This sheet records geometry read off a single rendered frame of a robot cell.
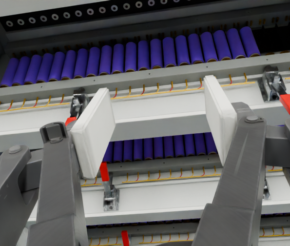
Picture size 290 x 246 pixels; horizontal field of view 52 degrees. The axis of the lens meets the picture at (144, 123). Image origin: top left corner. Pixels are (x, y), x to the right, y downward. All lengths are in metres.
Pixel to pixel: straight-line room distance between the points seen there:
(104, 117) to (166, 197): 0.38
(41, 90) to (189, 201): 0.31
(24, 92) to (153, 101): 0.20
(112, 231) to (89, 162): 0.58
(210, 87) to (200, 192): 0.39
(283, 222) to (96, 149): 0.61
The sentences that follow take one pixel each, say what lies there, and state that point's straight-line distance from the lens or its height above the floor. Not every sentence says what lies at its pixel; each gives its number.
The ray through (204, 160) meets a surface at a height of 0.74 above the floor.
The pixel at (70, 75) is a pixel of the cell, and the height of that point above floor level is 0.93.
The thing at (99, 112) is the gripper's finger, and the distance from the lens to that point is 0.18.
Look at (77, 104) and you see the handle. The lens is 0.42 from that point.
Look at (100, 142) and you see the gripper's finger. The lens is 0.17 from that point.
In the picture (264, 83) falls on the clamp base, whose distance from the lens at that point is 0.43.
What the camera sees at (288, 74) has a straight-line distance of 0.46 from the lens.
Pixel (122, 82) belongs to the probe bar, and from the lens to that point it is 0.43.
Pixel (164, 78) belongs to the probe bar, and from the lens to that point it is 0.43.
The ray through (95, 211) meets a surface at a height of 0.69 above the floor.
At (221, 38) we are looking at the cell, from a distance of 0.49.
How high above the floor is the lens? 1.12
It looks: 35 degrees down
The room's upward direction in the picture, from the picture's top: 10 degrees counter-clockwise
